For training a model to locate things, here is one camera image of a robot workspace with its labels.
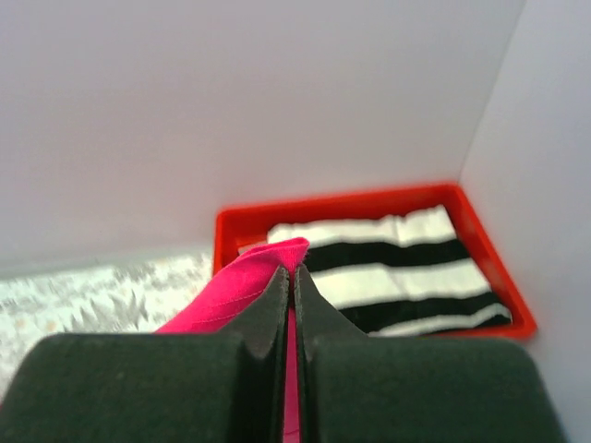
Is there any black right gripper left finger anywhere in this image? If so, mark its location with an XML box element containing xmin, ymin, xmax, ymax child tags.
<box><xmin>1</xmin><ymin>269</ymin><xmax>289</xmax><ymax>442</ymax></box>

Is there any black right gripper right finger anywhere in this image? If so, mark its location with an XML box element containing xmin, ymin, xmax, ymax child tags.
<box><xmin>294</xmin><ymin>267</ymin><xmax>567</xmax><ymax>442</ymax></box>

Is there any crimson red t shirt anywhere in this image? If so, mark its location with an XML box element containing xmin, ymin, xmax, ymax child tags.
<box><xmin>157</xmin><ymin>237</ymin><xmax>309</xmax><ymax>442</ymax></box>

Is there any floral patterned table mat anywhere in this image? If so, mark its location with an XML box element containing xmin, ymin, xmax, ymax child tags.
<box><xmin>1</xmin><ymin>252</ymin><xmax>212</xmax><ymax>389</ymax></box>

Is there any black white striped shirt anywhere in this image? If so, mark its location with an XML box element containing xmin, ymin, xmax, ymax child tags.
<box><xmin>265</xmin><ymin>206</ymin><xmax>513</xmax><ymax>336</ymax></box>

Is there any red plastic tray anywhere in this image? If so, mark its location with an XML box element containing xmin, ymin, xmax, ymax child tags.
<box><xmin>212</xmin><ymin>182</ymin><xmax>537</xmax><ymax>340</ymax></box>

